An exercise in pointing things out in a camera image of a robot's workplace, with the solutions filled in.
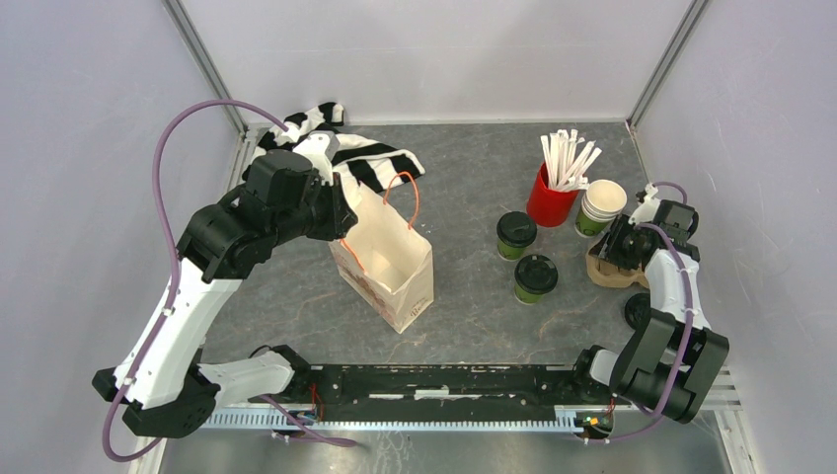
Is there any black white striped cloth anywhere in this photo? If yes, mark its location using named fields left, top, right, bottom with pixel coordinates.
left=252, top=102, right=425, bottom=193

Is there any stack of paper cups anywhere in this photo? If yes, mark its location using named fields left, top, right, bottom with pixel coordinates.
left=574, top=180, right=627, bottom=238

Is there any red straw holder cup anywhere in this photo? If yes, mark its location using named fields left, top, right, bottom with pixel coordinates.
left=526, top=164, right=579, bottom=228

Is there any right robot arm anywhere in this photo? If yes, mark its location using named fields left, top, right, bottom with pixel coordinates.
left=570, top=196, right=729, bottom=424

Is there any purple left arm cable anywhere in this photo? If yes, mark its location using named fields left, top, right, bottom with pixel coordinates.
left=102, top=99, right=289, bottom=464

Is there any black cup lid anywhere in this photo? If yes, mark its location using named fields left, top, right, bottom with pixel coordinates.
left=496, top=211, right=538, bottom=248
left=623, top=292, right=650, bottom=330
left=514, top=254, right=559, bottom=295

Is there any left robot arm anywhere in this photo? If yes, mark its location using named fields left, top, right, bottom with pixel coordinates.
left=93, top=149, right=357, bottom=438

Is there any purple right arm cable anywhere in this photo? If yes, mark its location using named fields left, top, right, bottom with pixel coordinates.
left=614, top=181, right=695, bottom=439

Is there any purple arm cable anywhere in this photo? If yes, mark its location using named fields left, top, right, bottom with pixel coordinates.
left=102, top=99, right=289, bottom=464
left=614, top=181, right=695, bottom=439

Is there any brown cardboard cup carrier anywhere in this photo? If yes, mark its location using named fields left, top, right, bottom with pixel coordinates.
left=584, top=236, right=649, bottom=289

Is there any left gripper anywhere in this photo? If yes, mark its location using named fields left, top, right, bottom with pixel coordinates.
left=271, top=171, right=360, bottom=247

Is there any white wrapped straws bundle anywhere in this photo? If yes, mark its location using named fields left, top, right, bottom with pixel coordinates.
left=540, top=128, right=602, bottom=193

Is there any paper takeout bag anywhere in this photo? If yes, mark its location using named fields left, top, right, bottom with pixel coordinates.
left=329, top=172, right=434, bottom=334

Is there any green paper coffee cup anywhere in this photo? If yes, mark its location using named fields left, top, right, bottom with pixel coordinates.
left=497, top=237, right=532, bottom=261

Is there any metal cable duct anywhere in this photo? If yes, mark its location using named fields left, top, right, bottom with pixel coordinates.
left=201, top=408, right=582, bottom=434

